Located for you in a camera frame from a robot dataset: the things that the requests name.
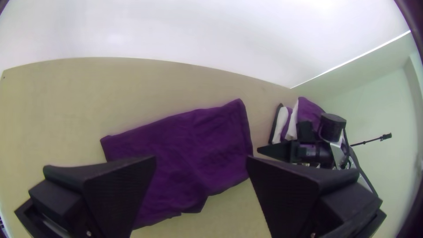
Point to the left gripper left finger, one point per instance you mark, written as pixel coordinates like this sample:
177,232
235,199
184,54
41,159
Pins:
99,198

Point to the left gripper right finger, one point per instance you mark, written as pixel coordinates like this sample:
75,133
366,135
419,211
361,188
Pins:
304,201

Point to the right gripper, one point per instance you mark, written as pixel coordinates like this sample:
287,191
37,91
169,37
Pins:
310,153

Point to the black t-shirt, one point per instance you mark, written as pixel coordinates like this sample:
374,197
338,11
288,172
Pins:
191,148

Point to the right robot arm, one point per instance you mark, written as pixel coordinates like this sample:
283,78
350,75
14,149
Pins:
332,127

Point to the heap of clothes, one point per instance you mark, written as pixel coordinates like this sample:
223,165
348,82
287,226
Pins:
309,110

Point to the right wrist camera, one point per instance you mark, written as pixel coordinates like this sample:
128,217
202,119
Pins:
305,131

